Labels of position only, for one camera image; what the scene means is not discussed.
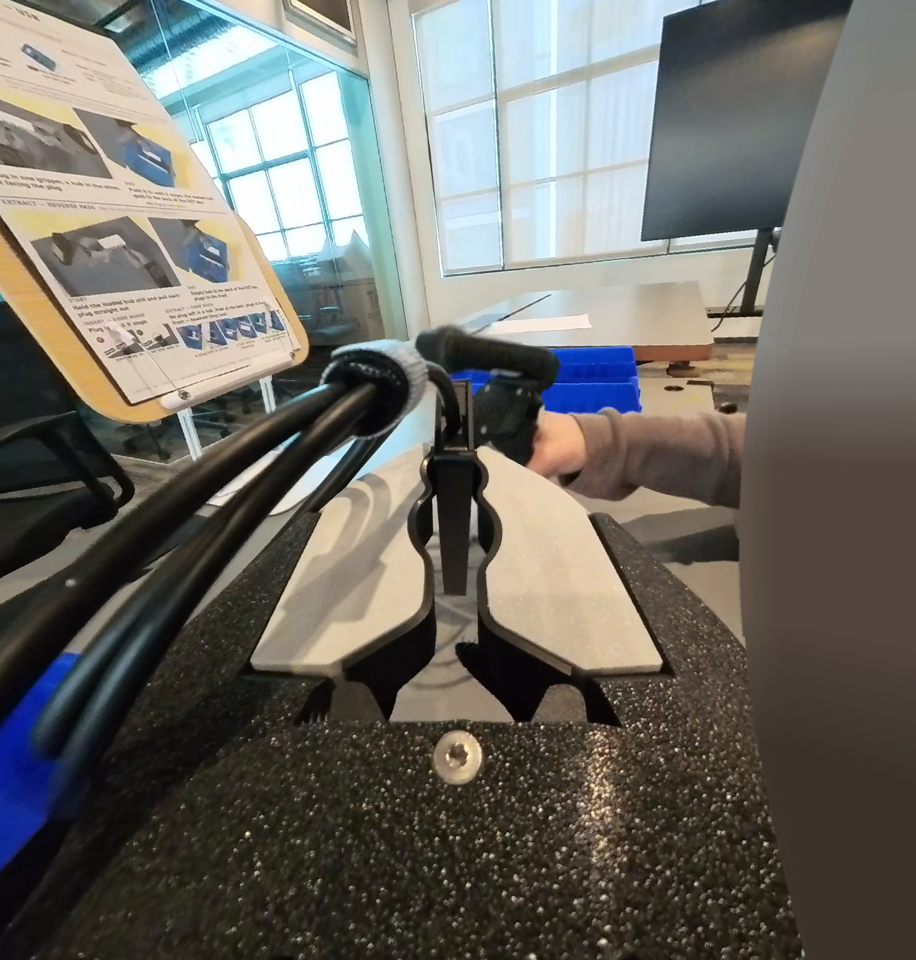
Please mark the large grid window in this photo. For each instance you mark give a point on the large grid window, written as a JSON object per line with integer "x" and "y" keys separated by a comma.
{"x": 548, "y": 135}

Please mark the wall-mounted framed screen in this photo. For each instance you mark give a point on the wall-mounted framed screen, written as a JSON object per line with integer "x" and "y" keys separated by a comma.
{"x": 319, "y": 15}

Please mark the large black monitor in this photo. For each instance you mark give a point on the large black monitor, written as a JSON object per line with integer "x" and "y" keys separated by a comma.
{"x": 735, "y": 120}

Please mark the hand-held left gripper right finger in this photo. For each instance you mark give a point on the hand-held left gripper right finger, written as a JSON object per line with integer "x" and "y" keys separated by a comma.
{"x": 563, "y": 577}

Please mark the black monitor stand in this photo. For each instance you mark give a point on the black monitor stand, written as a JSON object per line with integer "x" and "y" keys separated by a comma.
{"x": 754, "y": 277}

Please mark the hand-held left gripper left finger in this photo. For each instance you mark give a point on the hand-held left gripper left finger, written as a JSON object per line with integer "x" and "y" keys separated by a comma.
{"x": 353, "y": 585}

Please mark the person's right hand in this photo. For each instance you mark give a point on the person's right hand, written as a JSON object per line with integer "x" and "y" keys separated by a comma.
{"x": 563, "y": 446}

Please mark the instruction board on stand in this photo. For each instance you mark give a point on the instruction board on stand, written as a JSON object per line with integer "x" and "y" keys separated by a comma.
{"x": 90, "y": 225}

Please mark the background conference table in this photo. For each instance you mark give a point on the background conference table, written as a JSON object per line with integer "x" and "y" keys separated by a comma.
{"x": 638, "y": 307}

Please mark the blue plastic bin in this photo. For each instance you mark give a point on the blue plastic bin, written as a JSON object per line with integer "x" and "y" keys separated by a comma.
{"x": 593, "y": 364}
{"x": 578, "y": 394}
{"x": 15, "y": 765}

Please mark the white paper sheet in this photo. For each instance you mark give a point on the white paper sheet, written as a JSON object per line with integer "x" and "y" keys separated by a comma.
{"x": 544, "y": 324}

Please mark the black office chair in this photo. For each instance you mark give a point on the black office chair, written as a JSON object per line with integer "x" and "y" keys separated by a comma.
{"x": 38, "y": 480}

